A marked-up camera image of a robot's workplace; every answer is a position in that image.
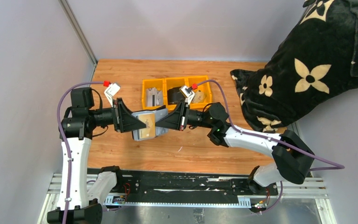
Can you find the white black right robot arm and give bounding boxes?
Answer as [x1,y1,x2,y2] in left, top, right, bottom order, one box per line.
[155,102,314,194]

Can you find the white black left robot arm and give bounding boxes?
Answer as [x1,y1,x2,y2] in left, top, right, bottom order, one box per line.
[47,83,146,224]

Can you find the black card holders in bin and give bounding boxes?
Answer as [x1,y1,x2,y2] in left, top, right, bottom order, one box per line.
[167,86,185,105]

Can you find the beige card in right bin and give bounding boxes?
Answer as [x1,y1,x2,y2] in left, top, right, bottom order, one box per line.
[192,90,206,104]

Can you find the yellow bin with cards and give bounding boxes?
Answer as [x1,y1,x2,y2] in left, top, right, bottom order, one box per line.
[142,78,168,110]

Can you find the silver cards in bin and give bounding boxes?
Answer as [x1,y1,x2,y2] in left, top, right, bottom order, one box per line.
[145,87,164,107]

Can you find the yellow bin right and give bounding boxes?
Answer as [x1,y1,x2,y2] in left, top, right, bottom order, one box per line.
[187,76,213,110]

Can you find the yellow bin with holders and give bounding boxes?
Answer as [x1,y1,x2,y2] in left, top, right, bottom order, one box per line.
[163,77,188,112]

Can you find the black plush flower blanket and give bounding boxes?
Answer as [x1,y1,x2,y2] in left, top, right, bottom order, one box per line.
[230,0,358,132]

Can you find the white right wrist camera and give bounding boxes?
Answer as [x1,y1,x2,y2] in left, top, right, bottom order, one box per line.
[179,85,197,104]

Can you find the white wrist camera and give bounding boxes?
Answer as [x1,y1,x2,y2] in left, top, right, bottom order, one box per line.
[179,85,197,104]
[103,81,121,107]

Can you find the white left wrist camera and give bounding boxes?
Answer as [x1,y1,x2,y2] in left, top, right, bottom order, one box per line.
[103,81,121,107]

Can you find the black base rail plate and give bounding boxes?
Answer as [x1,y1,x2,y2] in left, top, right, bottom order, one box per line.
[111,170,279,205]

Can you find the aluminium corner frame post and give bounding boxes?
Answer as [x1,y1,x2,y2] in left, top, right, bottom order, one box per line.
[58,0,98,67]

